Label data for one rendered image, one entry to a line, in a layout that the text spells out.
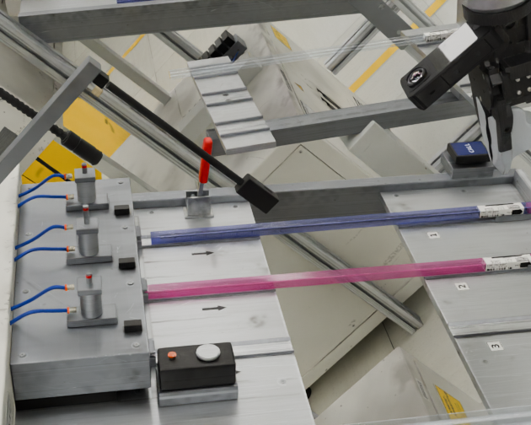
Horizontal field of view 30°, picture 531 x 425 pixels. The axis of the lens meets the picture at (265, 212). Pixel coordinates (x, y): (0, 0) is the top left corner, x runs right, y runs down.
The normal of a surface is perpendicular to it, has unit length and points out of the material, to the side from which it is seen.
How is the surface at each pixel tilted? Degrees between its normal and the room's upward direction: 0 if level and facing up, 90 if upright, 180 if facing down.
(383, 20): 90
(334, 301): 90
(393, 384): 0
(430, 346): 0
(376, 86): 0
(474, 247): 48
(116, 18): 90
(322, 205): 90
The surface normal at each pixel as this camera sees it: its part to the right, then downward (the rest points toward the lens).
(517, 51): 0.17, 0.53
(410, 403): -0.71, -0.52
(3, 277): 0.03, -0.84
